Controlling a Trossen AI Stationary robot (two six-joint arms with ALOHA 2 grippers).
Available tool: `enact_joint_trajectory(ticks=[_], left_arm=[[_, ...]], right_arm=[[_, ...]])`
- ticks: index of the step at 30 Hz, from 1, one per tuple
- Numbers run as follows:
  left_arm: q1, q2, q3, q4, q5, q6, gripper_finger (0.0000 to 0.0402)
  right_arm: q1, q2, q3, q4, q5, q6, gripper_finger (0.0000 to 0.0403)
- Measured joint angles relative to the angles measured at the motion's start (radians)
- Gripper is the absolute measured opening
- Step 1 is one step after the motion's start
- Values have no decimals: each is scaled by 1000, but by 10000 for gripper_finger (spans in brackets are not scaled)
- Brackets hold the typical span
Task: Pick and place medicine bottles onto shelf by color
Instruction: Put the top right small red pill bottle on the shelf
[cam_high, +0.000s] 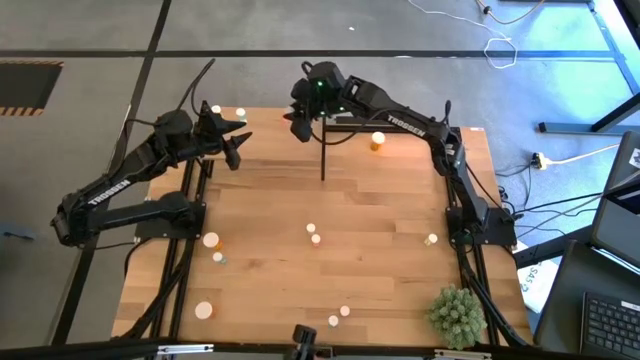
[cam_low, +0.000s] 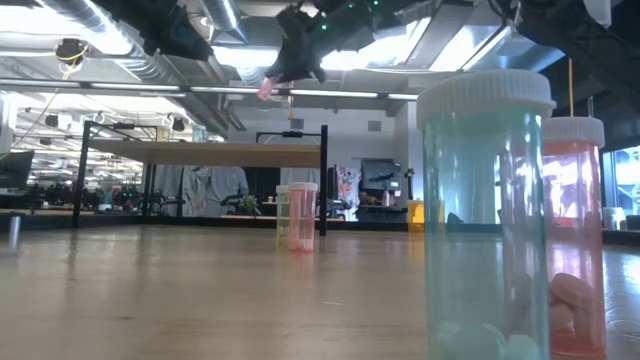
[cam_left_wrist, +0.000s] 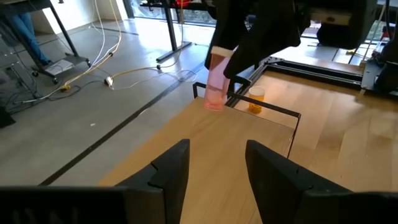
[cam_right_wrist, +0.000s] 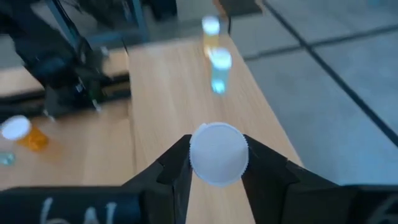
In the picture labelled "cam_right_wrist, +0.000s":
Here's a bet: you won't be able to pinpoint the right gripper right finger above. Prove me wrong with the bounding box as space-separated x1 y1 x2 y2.
242 134 352 224

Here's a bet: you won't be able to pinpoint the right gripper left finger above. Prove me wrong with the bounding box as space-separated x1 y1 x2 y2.
123 133 193 224

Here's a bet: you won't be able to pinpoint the medicine bottle white ribbed cap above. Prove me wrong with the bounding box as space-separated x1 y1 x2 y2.
188 121 249 188

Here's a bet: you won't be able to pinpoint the large orange medicine bottle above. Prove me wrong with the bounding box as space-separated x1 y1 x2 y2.
1 114 50 152

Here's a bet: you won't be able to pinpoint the yellow-green translucent medicine bottle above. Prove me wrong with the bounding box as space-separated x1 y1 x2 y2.
201 15 221 57

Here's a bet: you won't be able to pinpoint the wooden shelf black frame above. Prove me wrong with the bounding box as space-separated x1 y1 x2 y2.
126 15 304 224

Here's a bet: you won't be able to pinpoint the black aluminium frame rails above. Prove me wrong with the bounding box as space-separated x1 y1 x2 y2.
0 73 131 121

